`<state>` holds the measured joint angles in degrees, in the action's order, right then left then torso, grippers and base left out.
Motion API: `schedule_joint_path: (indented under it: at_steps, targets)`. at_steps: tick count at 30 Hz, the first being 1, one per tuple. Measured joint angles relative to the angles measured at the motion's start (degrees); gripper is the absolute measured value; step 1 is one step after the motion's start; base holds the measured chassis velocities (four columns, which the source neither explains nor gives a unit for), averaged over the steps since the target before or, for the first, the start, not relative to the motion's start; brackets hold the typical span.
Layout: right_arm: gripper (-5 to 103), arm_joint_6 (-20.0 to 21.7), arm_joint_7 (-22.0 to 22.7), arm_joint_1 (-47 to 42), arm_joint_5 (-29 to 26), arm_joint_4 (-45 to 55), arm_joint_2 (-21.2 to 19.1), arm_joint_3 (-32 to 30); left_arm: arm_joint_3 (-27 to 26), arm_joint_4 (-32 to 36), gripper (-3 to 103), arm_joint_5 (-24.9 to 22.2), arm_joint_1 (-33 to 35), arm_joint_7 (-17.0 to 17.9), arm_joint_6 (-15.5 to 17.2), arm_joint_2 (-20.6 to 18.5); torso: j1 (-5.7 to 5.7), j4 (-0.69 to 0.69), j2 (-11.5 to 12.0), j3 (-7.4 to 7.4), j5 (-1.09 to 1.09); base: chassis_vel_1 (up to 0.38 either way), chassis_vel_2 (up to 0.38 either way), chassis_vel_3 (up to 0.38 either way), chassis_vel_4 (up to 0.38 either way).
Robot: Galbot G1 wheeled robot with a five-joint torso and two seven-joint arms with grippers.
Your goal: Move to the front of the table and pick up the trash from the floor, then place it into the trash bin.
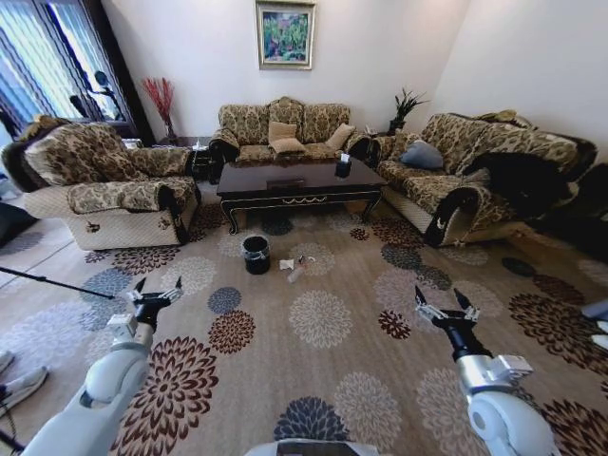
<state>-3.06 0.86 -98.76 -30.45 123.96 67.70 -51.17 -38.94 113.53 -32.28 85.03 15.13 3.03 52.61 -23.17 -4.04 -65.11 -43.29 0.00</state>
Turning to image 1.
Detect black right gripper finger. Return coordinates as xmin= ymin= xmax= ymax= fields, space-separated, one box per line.
xmin=454 ymin=288 xmax=480 ymax=322
xmin=414 ymin=285 xmax=447 ymax=320

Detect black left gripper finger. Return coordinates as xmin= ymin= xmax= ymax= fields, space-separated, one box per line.
xmin=159 ymin=275 xmax=184 ymax=301
xmin=125 ymin=277 xmax=152 ymax=305

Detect black round trash bin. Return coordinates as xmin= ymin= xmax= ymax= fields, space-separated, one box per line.
xmin=242 ymin=235 xmax=273 ymax=276

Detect black floor cushion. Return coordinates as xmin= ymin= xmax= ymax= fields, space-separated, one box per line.
xmin=0 ymin=200 xmax=38 ymax=249

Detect black tripod pole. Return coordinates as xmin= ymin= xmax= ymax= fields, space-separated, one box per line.
xmin=0 ymin=265 xmax=116 ymax=301

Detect floral patterned armchair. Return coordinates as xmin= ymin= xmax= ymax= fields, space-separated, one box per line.
xmin=1 ymin=115 xmax=203 ymax=252

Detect floral two-seat sofa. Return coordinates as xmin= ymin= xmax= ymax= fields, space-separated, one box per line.
xmin=373 ymin=110 xmax=600 ymax=249

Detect grey and white slippers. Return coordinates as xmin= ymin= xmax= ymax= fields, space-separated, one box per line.
xmin=580 ymin=298 xmax=608 ymax=353

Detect dark wooden side table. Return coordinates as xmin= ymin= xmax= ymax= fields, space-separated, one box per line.
xmin=155 ymin=134 xmax=216 ymax=182

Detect black fur blanket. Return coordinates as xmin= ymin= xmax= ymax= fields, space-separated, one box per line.
xmin=462 ymin=151 xmax=572 ymax=216

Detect floral patterned beige rug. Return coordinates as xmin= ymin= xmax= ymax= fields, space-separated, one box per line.
xmin=0 ymin=206 xmax=608 ymax=456

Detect white sneaker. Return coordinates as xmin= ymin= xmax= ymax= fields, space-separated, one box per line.
xmin=0 ymin=365 xmax=49 ymax=413

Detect grey-blue cushion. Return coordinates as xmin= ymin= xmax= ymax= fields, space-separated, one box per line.
xmin=399 ymin=139 xmax=445 ymax=170

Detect dark wooden coffee table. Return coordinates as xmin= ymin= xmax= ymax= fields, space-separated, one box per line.
xmin=216 ymin=158 xmax=390 ymax=236

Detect white robot front shell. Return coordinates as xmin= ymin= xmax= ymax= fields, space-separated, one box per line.
xmin=244 ymin=439 xmax=381 ymax=456

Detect beige square cushion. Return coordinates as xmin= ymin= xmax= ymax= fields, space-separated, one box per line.
xmin=270 ymin=138 xmax=308 ymax=156
xmin=324 ymin=123 xmax=357 ymax=151
xmin=267 ymin=121 xmax=298 ymax=144

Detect red dried branches in vase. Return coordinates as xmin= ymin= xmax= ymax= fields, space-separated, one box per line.
xmin=142 ymin=76 xmax=180 ymax=142

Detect green potted plant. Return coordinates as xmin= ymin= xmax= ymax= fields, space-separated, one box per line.
xmin=388 ymin=86 xmax=429 ymax=135

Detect floral three-seat sofa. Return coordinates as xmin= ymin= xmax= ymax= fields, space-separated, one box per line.
xmin=208 ymin=96 xmax=377 ymax=168

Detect black stand with round head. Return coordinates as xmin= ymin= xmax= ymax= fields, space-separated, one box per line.
xmin=87 ymin=69 xmax=120 ymax=122

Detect sheer window curtain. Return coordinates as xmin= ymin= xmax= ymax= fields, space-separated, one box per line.
xmin=0 ymin=0 xmax=130 ymax=140

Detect framed green painting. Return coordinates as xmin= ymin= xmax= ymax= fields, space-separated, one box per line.
xmin=254 ymin=0 xmax=317 ymax=71

